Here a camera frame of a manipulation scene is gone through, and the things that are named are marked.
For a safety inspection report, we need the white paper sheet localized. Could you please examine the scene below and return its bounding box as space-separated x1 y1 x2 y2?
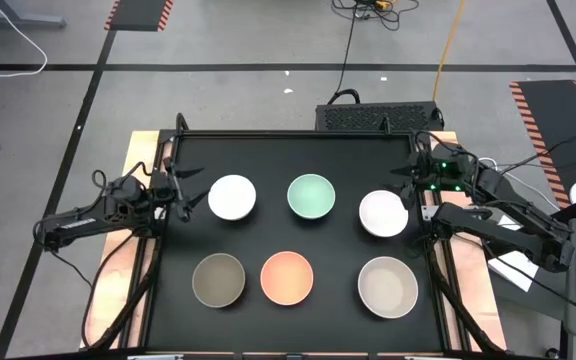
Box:
487 214 542 294

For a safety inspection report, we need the small hazard striped black mat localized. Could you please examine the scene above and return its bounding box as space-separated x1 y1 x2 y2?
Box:
103 0 175 33

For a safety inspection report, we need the olive grey bowl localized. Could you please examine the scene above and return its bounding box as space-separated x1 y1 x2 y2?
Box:
191 252 247 309

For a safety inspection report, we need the orange bowl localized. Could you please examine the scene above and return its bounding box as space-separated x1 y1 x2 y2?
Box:
259 250 315 307

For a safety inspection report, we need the black cable bundle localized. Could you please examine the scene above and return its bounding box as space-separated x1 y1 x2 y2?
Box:
331 0 420 32

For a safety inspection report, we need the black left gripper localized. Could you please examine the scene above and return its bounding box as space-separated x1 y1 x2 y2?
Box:
150 156 210 223

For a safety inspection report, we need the pale pink bowl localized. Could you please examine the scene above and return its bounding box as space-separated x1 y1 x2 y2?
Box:
358 189 410 239

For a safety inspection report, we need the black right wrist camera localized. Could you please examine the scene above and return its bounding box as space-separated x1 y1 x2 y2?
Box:
430 157 469 194

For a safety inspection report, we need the yellow cable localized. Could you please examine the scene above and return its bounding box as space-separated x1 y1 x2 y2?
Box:
431 0 468 103

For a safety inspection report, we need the large hazard striped black mat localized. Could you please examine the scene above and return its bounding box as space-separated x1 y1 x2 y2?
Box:
508 78 576 210

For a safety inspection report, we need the black power cable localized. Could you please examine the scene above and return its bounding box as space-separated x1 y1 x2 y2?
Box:
326 4 364 106

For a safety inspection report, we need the black computer case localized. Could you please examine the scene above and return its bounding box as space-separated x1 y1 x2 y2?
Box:
315 101 445 133

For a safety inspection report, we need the grey table leg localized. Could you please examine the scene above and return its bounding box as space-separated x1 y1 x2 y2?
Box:
0 0 67 29

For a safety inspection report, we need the large beige bowl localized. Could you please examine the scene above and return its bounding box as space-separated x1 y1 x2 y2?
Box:
357 255 420 320

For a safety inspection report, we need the white cable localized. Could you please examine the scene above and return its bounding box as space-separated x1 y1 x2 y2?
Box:
0 0 49 79

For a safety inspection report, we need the white bowl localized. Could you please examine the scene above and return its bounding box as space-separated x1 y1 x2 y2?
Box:
207 173 258 222

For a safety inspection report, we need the mint green bowl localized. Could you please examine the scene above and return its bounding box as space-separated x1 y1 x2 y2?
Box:
286 173 337 221

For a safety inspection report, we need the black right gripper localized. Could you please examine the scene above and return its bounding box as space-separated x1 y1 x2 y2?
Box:
383 151 435 211

